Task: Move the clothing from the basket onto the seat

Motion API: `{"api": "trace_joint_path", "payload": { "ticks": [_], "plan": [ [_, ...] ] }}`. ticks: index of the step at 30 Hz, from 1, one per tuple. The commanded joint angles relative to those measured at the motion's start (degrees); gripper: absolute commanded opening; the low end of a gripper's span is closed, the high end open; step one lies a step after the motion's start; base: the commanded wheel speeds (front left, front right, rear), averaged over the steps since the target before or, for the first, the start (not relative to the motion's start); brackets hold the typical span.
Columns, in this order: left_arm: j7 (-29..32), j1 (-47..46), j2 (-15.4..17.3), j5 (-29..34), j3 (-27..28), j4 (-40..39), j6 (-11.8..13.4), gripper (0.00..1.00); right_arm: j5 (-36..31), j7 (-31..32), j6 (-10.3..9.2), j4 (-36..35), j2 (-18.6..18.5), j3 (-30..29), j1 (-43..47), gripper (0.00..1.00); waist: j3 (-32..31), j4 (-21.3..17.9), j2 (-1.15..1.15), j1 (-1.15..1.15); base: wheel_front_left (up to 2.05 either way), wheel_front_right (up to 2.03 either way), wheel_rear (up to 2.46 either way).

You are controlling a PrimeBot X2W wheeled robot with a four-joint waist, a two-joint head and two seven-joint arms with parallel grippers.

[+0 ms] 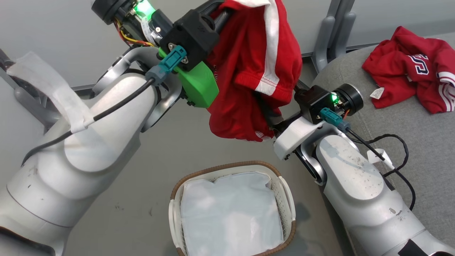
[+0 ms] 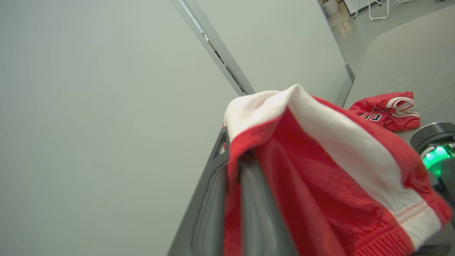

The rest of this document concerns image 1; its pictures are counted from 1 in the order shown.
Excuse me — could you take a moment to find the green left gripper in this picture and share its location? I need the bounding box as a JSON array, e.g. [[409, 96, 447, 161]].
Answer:
[[91, 0, 234, 109]]

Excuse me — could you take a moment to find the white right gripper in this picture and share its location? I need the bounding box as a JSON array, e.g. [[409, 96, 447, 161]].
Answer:
[[257, 83, 364, 161]]

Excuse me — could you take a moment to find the red and white jersey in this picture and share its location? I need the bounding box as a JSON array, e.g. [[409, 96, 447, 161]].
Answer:
[[205, 0, 303, 142]]

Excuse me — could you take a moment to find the red jersey with navy number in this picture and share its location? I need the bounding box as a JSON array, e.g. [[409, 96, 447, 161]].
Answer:
[[362, 26, 455, 114]]

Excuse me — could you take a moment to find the grey fabric sofa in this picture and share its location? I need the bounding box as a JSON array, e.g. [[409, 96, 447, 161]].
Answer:
[[313, 32, 455, 256]]

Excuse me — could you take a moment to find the white basket liner cloth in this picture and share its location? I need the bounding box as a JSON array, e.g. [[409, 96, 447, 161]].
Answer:
[[180, 171, 285, 256]]

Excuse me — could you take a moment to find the white laundry basket brown rim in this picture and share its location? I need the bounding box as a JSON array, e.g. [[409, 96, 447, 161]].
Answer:
[[168, 160, 297, 256]]

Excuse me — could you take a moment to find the teal right cable connector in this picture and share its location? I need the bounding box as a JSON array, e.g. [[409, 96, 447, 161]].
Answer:
[[319, 108, 352, 133]]

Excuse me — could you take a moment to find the teal cable connector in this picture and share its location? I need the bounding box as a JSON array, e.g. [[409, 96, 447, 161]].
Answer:
[[319, 108, 352, 133], [145, 45, 188, 86]]

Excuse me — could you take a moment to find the teal left cable connector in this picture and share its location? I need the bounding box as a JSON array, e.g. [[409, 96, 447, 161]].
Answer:
[[145, 45, 188, 86]]

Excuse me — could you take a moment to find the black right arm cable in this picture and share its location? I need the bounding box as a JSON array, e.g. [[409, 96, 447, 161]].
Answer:
[[346, 127, 386, 161], [355, 133, 417, 212]]

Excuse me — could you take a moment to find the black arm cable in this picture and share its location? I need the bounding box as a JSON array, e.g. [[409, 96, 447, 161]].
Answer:
[[355, 133, 417, 212], [346, 127, 386, 161], [21, 78, 157, 167]]

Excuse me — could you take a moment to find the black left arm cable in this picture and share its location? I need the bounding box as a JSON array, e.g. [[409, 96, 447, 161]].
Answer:
[[21, 78, 157, 167]]

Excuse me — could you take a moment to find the grey corner partition post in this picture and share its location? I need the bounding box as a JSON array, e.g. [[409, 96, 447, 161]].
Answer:
[[0, 48, 18, 90]]

